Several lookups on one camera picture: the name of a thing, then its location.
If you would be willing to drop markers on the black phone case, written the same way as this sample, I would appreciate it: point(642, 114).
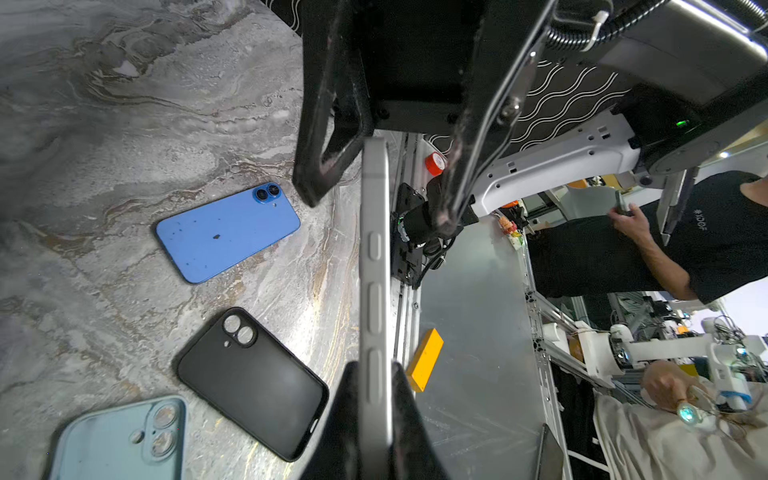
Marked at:
point(242, 370)

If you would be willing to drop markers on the red tape roll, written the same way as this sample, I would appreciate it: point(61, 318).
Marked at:
point(435, 163)

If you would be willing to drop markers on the light green phone case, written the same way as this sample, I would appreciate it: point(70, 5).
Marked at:
point(142, 440)

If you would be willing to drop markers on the blue phone case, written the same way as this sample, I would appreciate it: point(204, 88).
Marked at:
point(207, 240)

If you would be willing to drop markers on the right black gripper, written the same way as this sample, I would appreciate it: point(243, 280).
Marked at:
point(432, 64)

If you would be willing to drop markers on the yellow block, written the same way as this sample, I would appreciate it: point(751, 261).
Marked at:
point(424, 360)

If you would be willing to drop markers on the person in beige shirt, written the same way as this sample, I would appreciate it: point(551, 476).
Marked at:
point(639, 442)

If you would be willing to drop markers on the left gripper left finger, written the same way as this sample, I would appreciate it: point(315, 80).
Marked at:
point(336, 113)

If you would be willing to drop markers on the person in black shirt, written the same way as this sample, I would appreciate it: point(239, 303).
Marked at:
point(718, 246)

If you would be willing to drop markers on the black smartphone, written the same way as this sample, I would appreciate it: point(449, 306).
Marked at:
point(375, 300)

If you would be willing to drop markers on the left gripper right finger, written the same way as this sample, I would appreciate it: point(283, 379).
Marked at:
point(337, 452)

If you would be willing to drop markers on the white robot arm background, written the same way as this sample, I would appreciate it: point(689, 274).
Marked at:
point(721, 355)

